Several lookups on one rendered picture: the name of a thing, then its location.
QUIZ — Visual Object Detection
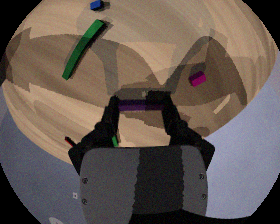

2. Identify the purple rod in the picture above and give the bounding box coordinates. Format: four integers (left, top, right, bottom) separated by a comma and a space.
117, 100, 164, 111

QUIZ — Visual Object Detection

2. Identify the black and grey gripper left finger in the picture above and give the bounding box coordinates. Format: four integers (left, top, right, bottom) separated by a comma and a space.
68, 96, 120, 176

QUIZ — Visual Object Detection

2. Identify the green rod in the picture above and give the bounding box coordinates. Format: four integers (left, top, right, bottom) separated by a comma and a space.
62, 19, 106, 80
112, 135, 119, 147

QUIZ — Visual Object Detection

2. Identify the red rod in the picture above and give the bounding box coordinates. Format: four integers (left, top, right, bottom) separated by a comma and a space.
64, 137, 75, 147

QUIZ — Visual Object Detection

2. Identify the small blue block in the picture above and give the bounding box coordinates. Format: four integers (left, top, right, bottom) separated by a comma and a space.
90, 0, 104, 11

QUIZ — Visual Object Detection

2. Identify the small magenta block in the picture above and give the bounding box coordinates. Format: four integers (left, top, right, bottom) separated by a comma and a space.
188, 71, 206, 87

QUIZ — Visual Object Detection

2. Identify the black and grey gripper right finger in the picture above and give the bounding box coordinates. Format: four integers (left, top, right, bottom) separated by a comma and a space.
161, 95, 215, 171

